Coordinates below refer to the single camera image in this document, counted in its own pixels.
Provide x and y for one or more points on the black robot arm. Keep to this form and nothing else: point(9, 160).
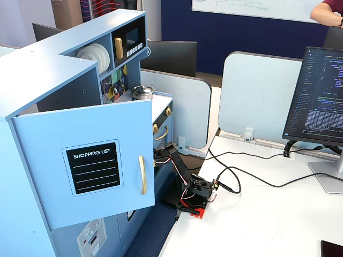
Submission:
point(178, 163)

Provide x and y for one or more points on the blue cabinet door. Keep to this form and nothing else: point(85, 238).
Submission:
point(40, 139)

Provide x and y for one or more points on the brown wooden cabinet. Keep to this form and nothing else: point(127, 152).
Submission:
point(64, 13)

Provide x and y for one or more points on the gold stove knob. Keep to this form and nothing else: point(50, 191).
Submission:
point(156, 128)
point(168, 111)

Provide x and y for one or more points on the light grey desk divider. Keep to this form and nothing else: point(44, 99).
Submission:
point(254, 93)
point(182, 107)

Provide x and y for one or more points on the steel toy pot with lid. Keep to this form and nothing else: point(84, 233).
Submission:
point(142, 93)

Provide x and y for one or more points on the steel toy ladle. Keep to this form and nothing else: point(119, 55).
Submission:
point(115, 90)

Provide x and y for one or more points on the black monitor back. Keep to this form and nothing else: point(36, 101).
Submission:
point(171, 57)
point(44, 32)

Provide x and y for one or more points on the steel toy slotted spatula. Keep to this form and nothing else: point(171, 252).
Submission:
point(106, 99)

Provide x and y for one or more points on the red table clamp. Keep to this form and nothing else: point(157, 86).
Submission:
point(201, 212)

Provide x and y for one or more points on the black shopping list sticker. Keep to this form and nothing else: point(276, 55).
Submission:
point(93, 183)

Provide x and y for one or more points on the white toy plate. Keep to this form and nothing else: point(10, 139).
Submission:
point(101, 63)
point(108, 57)
point(84, 54)

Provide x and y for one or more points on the black toy microwave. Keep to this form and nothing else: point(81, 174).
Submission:
point(133, 36)

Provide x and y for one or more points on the grey ice dispenser panel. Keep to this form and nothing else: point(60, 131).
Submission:
point(92, 235)

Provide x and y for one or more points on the blue toy kitchen unit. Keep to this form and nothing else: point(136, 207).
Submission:
point(40, 67)

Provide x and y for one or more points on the monitor showing code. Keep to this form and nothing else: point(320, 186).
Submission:
point(316, 93)

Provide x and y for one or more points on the silver monitor stand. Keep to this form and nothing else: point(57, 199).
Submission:
point(329, 184)

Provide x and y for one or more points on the person arm maroon sleeve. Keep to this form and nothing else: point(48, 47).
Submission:
point(324, 13)

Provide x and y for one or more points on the dark flat phone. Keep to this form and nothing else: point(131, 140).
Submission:
point(333, 250)

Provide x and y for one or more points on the grey divider bracket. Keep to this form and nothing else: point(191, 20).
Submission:
point(248, 135)
point(183, 146)

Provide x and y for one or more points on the wall whiteboard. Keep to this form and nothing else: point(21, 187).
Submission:
point(254, 8)

